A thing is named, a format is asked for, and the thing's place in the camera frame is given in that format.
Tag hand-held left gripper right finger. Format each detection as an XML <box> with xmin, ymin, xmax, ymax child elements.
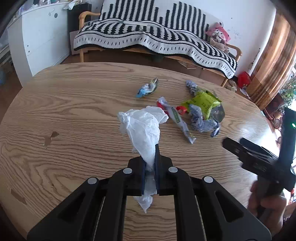
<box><xmin>154</xmin><ymin>144</ymin><xmax>271</xmax><ymax>241</ymax></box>

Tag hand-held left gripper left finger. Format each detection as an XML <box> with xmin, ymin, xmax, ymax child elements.
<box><xmin>27</xmin><ymin>156</ymin><xmax>148</xmax><ymax>241</ymax></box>

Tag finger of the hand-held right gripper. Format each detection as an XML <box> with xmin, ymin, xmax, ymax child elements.
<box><xmin>222</xmin><ymin>137</ymin><xmax>259</xmax><ymax>169</ymax></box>
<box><xmin>240</xmin><ymin>137</ymin><xmax>280</xmax><ymax>163</ymax></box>

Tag white tissue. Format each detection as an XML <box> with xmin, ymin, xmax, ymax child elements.
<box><xmin>117</xmin><ymin>105</ymin><xmax>169</xmax><ymax>214</ymax></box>

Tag person's right hand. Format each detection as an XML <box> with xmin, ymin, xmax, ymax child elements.
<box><xmin>248</xmin><ymin>180</ymin><xmax>288</xmax><ymax>234</ymax></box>

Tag crumpled blue white wrapper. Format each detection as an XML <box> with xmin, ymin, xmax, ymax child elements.
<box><xmin>188</xmin><ymin>104</ymin><xmax>221</xmax><ymax>138</ymax></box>

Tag lime green snack bag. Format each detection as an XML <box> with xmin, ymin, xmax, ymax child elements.
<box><xmin>180</xmin><ymin>90</ymin><xmax>226</xmax><ymax>123</ymax></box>

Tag potted plants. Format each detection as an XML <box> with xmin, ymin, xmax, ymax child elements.
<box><xmin>279</xmin><ymin>72</ymin><xmax>296</xmax><ymax>109</ymax></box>

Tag red bag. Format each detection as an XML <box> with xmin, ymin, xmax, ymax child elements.
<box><xmin>238</xmin><ymin>71</ymin><xmax>251</xmax><ymax>90</ymax></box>

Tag small crumpled blue wrapper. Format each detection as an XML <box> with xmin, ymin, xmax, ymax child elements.
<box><xmin>185</xmin><ymin>80</ymin><xmax>198</xmax><ymax>94</ymax></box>

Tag blue candy wrapper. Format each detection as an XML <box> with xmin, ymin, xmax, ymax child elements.
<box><xmin>136</xmin><ymin>77</ymin><xmax>159</xmax><ymax>98</ymax></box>

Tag brown striped curtain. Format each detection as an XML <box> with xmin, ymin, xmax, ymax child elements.
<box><xmin>246</xmin><ymin>14</ymin><xmax>296</xmax><ymax>110</ymax></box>

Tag flat cardboard piece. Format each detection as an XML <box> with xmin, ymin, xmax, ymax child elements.
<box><xmin>178</xmin><ymin>61</ymin><xmax>197</xmax><ymax>69</ymax></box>

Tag beige plush toy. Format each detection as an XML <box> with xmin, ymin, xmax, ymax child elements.
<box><xmin>209</xmin><ymin>38</ymin><xmax>230</xmax><ymax>55</ymax></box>

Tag pink cartoon cushion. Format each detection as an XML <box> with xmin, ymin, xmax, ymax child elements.
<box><xmin>205</xmin><ymin>22</ymin><xmax>232</xmax><ymax>44</ymax></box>

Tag sofa with striped blanket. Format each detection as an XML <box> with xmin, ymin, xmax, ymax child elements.
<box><xmin>73</xmin><ymin>0</ymin><xmax>238</xmax><ymax>79</ymax></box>

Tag brown cardboard sheet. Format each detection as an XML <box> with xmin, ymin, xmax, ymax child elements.
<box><xmin>69</xmin><ymin>30</ymin><xmax>81</xmax><ymax>55</ymax></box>

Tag wooden sofa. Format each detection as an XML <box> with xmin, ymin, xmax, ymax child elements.
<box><xmin>79</xmin><ymin>11</ymin><xmax>243</xmax><ymax>88</ymax></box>

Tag black speaker box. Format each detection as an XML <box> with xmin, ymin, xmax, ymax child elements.
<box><xmin>68</xmin><ymin>3</ymin><xmax>92</xmax><ymax>33</ymax></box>

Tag white cabinet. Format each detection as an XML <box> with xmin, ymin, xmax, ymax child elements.
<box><xmin>7</xmin><ymin>2</ymin><xmax>71</xmax><ymax>80</ymax></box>

